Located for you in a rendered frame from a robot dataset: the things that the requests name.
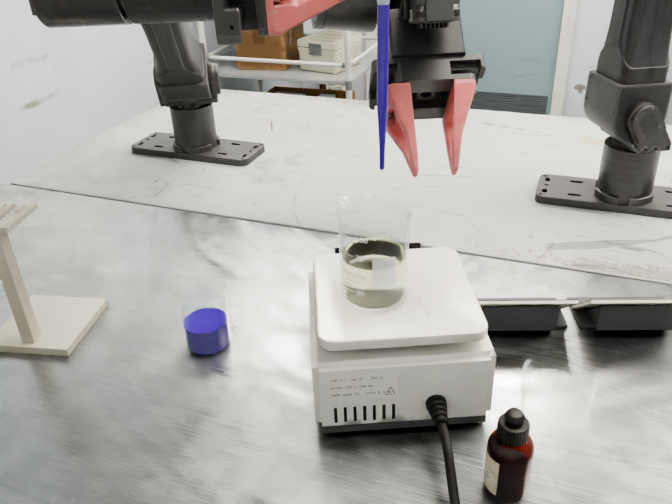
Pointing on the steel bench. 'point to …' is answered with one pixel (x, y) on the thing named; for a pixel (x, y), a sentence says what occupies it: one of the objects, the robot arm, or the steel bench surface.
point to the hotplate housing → (400, 383)
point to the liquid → (382, 76)
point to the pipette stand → (39, 304)
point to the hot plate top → (452, 325)
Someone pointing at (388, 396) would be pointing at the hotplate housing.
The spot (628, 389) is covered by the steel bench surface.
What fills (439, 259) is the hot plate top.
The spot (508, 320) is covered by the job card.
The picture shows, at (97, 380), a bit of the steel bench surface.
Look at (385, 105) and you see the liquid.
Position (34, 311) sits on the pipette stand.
